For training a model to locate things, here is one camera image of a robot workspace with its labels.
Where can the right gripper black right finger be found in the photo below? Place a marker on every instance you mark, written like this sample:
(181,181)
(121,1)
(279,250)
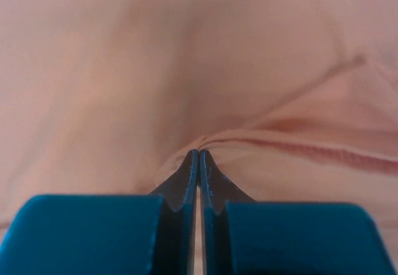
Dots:
(244,236)

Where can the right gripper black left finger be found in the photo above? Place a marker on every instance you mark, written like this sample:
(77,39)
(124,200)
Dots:
(107,234)

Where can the orange t shirt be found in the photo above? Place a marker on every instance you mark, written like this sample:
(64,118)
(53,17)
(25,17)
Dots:
(295,99)

